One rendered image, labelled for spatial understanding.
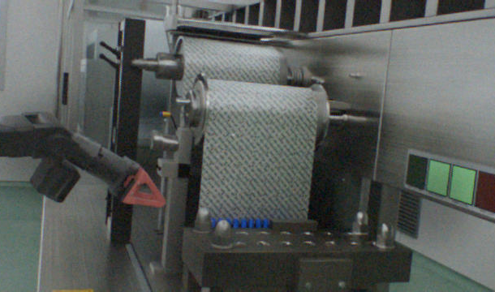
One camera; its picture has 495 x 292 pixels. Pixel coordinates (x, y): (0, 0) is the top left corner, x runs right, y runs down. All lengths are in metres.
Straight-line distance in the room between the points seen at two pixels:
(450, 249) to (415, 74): 3.76
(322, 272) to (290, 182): 0.25
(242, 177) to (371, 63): 0.35
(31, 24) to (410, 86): 5.82
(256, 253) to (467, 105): 0.42
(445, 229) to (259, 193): 3.73
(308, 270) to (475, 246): 3.61
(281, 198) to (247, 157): 0.12
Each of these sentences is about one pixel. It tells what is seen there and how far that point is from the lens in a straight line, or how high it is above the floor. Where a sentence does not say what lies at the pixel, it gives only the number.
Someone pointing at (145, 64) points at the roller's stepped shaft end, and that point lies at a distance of 1.41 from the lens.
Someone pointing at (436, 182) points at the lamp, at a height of 1.18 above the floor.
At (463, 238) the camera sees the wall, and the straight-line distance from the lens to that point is 4.68.
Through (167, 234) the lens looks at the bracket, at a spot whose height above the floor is 0.98.
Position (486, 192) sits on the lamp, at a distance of 0.92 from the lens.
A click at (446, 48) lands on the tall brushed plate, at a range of 1.04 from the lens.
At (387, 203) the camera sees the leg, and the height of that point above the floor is 1.05.
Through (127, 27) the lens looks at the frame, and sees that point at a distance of 1.44.
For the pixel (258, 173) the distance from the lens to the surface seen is 1.18.
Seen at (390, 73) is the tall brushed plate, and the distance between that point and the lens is 1.17.
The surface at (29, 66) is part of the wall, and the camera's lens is 6.67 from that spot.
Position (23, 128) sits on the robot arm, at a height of 1.20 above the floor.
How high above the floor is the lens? 1.31
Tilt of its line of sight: 6 degrees down
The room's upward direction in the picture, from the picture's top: 5 degrees clockwise
